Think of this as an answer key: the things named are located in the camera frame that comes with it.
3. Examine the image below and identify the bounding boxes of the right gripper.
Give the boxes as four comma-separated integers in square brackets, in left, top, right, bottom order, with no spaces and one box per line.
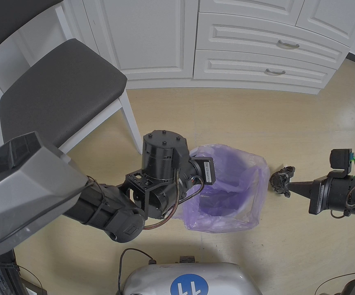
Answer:
[288,176,355,216]

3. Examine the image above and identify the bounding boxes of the white chair with grey seat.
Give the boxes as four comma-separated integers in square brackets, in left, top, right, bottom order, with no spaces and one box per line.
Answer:
[0,0,143,156]

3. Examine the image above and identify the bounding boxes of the black plastic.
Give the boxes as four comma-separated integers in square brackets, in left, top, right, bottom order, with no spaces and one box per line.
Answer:
[269,165,296,198]

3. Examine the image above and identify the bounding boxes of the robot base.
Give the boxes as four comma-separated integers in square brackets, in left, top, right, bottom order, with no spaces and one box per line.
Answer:
[123,255,264,295]

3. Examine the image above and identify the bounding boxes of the black cable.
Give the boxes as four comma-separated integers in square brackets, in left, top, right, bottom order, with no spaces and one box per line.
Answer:
[315,271,355,295]
[118,248,157,288]

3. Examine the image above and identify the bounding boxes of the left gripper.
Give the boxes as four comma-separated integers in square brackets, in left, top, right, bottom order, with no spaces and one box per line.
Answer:
[190,156,217,186]

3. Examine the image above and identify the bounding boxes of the purple plastic bag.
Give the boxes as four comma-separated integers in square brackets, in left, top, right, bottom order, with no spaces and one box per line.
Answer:
[171,144,271,234]

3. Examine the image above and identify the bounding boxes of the white wardrobe with drawers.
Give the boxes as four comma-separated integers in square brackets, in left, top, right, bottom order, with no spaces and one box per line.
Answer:
[59,0,355,95]

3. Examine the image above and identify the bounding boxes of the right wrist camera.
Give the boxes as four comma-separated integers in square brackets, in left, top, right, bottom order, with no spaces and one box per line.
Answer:
[328,148,355,179]

